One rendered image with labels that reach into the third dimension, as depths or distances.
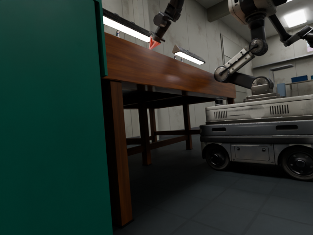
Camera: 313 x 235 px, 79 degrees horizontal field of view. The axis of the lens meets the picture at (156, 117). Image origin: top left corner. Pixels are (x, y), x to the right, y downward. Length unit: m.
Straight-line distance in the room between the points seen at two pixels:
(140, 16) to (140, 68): 3.40
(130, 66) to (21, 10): 0.42
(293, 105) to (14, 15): 1.29
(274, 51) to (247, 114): 10.29
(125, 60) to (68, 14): 0.28
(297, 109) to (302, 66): 9.96
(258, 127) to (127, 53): 0.90
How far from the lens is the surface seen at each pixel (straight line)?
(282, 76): 11.31
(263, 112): 1.35
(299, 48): 11.44
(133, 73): 0.87
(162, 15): 1.17
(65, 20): 0.69
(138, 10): 4.29
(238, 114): 1.40
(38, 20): 0.65
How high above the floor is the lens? 0.41
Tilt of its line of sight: 1 degrees up
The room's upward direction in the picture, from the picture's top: 5 degrees counter-clockwise
